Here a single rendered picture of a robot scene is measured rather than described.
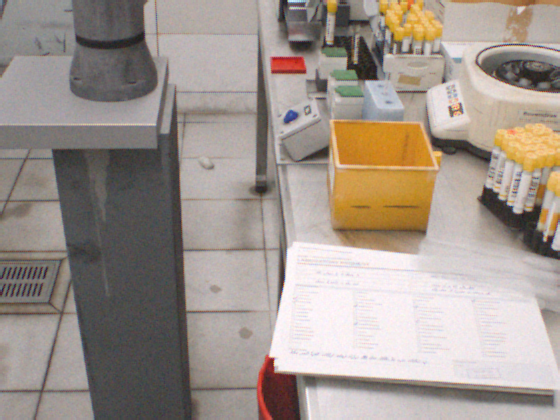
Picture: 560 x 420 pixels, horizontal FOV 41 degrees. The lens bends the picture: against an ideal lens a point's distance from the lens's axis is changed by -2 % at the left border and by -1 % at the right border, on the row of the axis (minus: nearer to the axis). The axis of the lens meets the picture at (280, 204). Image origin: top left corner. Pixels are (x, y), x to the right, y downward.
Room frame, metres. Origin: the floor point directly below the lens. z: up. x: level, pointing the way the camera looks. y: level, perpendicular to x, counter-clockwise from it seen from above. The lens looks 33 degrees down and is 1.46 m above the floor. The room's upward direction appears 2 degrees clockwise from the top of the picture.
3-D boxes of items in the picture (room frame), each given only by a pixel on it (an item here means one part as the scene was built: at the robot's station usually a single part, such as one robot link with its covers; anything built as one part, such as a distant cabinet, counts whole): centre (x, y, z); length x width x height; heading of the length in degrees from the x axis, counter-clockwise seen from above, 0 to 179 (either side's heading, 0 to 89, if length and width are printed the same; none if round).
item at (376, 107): (1.06, -0.15, 0.92); 0.10 x 0.07 x 0.10; 7
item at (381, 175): (0.90, -0.13, 0.92); 0.13 x 0.13 x 0.10; 2
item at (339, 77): (1.21, -0.10, 0.91); 0.05 x 0.04 x 0.07; 95
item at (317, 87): (1.28, -0.08, 0.89); 0.09 x 0.05 x 0.04; 94
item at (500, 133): (0.93, -0.30, 0.93); 0.02 x 0.02 x 0.11
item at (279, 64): (1.39, 0.00, 0.88); 0.07 x 0.07 x 0.01; 5
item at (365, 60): (1.43, -0.13, 0.93); 0.17 x 0.09 x 0.11; 5
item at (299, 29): (1.59, -0.03, 0.92); 0.21 x 0.07 x 0.05; 5
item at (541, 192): (0.87, -0.36, 0.93); 0.02 x 0.02 x 0.11
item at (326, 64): (1.28, -0.08, 0.92); 0.05 x 0.04 x 0.06; 94
